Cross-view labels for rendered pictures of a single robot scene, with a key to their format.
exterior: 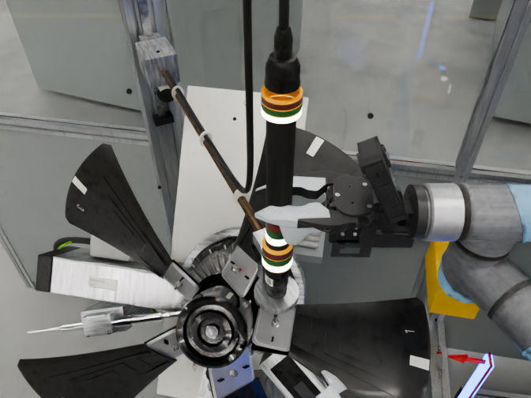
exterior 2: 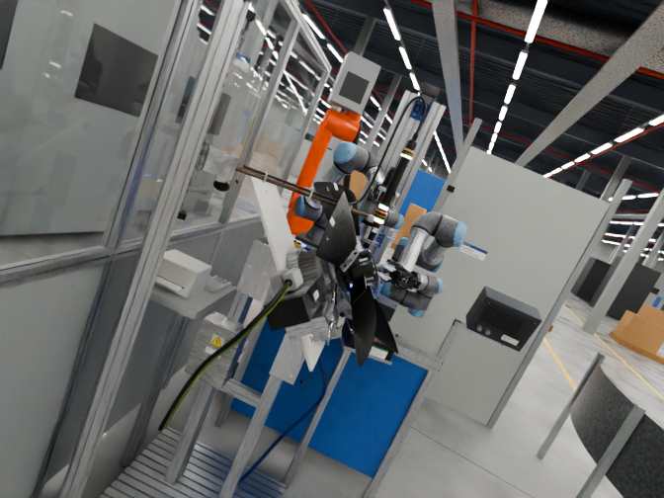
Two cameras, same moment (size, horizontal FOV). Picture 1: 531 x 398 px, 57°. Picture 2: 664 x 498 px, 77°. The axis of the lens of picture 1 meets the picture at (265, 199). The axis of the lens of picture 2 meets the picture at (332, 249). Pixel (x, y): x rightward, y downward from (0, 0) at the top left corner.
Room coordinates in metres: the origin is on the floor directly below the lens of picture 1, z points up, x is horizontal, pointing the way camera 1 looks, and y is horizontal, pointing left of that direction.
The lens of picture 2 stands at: (0.71, 1.54, 1.52)
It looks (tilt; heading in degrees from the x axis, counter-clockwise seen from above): 11 degrees down; 264
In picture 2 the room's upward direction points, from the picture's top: 23 degrees clockwise
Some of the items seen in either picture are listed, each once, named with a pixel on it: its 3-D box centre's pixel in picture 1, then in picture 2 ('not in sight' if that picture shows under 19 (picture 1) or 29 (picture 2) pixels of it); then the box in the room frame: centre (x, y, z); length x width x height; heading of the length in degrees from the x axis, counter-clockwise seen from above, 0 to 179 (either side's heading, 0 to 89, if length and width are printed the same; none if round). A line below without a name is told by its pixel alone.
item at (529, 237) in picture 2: not in sight; (484, 281); (-0.82, -1.62, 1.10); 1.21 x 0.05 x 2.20; 170
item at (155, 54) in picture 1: (157, 61); (216, 161); (1.01, 0.25, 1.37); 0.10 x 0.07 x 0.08; 25
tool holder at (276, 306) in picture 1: (273, 271); (371, 229); (0.45, -0.01, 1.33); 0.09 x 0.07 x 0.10; 25
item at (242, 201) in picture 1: (205, 139); (307, 194); (0.72, 0.11, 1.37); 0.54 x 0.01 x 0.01; 25
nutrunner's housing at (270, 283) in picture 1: (279, 201); (390, 192); (0.44, -0.02, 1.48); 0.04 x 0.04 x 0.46
